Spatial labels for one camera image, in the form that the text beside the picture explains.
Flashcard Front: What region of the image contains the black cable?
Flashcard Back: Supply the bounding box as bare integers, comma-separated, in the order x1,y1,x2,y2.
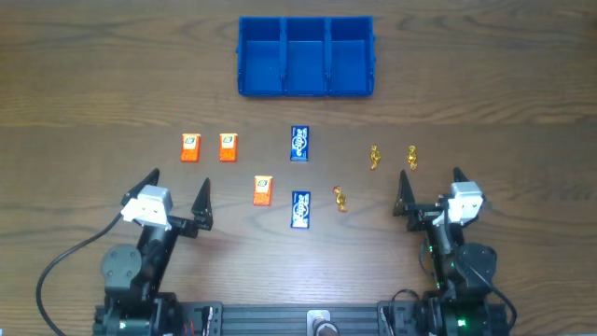
454,254,519,334
35,212,124,336

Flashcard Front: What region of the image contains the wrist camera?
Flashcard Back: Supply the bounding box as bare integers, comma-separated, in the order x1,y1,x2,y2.
119,184,174,231
432,180,486,228

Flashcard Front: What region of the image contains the orange candy box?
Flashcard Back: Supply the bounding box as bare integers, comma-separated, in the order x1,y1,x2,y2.
218,133,240,163
180,133,202,163
252,175,274,207

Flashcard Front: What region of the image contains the mounting rail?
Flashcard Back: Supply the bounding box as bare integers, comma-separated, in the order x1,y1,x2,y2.
92,301,510,336

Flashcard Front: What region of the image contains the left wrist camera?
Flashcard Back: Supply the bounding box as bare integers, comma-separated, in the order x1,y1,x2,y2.
119,184,174,231

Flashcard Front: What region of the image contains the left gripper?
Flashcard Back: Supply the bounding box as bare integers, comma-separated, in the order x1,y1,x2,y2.
120,167,215,240

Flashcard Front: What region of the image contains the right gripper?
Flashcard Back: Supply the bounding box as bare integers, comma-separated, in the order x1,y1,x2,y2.
392,166,470,233

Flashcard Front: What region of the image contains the blue tray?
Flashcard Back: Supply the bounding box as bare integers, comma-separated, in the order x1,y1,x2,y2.
236,16,376,98

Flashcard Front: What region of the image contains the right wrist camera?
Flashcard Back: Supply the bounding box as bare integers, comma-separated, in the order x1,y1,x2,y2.
432,180,486,228

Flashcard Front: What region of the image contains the blue candy pack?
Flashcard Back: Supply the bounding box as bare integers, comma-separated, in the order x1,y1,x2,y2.
289,124,311,163
289,189,312,231

